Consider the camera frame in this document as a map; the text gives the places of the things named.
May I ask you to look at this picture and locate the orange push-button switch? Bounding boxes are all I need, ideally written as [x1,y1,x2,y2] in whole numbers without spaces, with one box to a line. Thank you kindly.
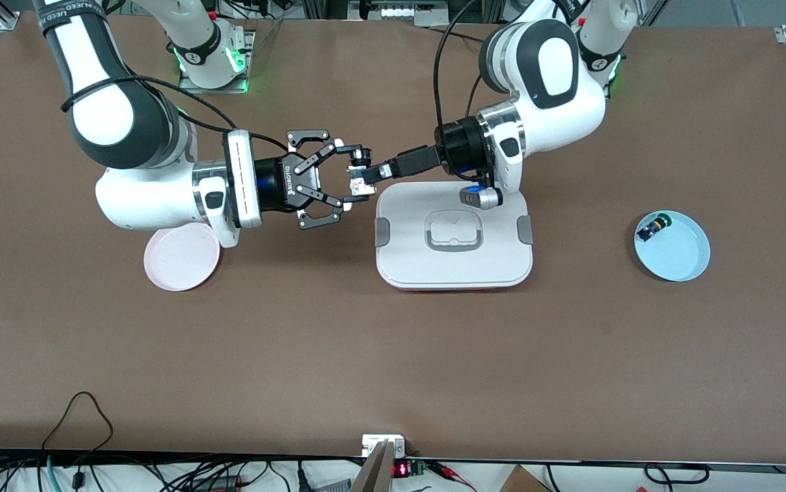
[347,149,375,199]

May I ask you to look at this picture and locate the white lidded plastic box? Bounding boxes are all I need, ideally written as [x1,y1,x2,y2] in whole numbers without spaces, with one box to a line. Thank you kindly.
[375,181,534,291]

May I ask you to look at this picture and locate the pink round plate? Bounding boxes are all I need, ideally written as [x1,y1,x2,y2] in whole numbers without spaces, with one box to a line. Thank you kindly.
[144,221,221,292]

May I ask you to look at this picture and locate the grey lit equipment unit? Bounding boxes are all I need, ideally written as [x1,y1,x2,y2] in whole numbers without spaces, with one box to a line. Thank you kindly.
[349,0,448,27]

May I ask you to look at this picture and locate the white socket block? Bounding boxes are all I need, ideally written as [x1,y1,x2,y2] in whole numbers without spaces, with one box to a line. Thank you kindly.
[362,435,406,457]

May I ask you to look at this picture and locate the light blue round plate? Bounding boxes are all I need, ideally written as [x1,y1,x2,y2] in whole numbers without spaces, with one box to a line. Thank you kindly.
[634,210,712,282]

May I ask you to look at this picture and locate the grey aluminium profile bar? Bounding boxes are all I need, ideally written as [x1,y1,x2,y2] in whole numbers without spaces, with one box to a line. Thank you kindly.
[351,441,395,492]

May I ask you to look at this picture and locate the red and black clip leads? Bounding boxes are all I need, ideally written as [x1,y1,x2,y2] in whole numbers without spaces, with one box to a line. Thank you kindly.
[427,461,476,492]

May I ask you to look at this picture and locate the brown cardboard piece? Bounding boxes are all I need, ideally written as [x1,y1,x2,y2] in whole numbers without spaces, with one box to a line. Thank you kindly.
[499,465,552,492]

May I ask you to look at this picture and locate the black cable to arm base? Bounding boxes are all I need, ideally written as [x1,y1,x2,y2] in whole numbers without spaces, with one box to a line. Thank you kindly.
[427,24,503,45]

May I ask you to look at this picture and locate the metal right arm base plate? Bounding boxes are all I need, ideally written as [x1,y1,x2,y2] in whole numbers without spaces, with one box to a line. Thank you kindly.
[176,29,257,94]

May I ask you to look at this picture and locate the green push-button switch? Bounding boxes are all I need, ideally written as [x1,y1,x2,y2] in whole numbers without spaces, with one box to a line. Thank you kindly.
[641,213,673,241]

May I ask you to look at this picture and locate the thin black looped cable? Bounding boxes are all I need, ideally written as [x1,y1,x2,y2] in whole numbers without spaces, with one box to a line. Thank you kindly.
[41,391,115,472]

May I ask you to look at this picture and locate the black flat looped cable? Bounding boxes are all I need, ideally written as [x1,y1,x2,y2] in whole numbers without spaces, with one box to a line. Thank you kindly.
[645,463,710,486]

